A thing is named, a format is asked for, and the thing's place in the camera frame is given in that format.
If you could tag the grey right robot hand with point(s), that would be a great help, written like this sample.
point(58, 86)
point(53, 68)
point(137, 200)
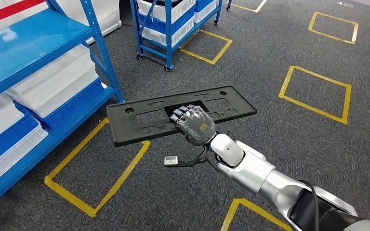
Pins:
point(197, 127)

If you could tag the black plastic panel part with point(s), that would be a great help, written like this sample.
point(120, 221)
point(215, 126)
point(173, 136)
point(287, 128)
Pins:
point(121, 127)

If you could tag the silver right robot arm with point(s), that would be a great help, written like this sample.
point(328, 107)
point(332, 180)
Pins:
point(252, 172)

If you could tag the blue steel shelf rack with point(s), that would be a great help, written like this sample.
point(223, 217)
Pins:
point(28, 41)

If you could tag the blue wheeled rack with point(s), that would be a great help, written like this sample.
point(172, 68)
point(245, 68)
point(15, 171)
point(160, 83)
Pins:
point(168, 38)

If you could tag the blue plastic crate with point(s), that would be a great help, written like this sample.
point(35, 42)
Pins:
point(201, 4)
point(180, 24)
point(76, 106)
point(9, 140)

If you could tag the blue rack leg with caster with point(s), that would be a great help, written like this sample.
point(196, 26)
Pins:
point(228, 3)

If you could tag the white panel with red stripe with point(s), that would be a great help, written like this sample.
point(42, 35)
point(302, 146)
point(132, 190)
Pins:
point(108, 16)

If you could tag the black camera bracket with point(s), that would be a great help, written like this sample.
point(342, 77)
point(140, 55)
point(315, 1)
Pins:
point(188, 164)

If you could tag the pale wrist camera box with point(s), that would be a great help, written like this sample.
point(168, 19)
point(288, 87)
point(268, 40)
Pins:
point(171, 161)

